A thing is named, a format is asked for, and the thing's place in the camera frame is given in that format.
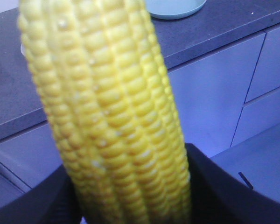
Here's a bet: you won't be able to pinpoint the plain yellow corn cob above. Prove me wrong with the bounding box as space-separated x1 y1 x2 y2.
18 0 191 224

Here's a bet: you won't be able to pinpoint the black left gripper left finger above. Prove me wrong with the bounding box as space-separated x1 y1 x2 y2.
0 165 82 224

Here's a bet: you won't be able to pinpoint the white cabinet drawers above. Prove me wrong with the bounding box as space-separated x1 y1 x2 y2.
0 24 280 208

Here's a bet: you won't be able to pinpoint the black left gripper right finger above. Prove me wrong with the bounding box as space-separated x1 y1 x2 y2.
185 143 280 224

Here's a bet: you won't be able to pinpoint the light green plate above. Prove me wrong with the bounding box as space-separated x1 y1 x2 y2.
145 0 207 20

